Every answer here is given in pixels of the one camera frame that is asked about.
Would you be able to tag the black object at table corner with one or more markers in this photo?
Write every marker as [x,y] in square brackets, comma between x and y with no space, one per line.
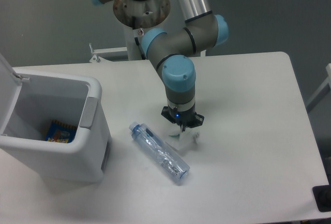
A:
[322,197]

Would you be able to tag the clear plastic bottle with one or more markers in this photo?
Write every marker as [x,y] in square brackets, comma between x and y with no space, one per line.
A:
[159,151]

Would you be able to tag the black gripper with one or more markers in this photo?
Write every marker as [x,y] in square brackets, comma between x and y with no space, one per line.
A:
[184,119]

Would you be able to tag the white plastic trash can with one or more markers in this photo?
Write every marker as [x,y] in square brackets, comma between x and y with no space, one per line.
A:
[30,100]

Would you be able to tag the blue snack wrapper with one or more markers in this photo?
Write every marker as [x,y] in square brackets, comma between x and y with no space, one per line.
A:
[60,132]

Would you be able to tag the white paper carton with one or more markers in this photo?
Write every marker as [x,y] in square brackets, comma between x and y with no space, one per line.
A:
[181,140]

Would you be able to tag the white frame at right edge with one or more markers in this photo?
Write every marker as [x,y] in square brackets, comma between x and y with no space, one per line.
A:
[320,92]

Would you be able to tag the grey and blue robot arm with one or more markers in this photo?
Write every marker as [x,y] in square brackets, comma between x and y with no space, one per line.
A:
[170,54]

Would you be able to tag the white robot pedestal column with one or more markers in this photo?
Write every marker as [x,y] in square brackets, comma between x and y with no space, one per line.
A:
[137,18]

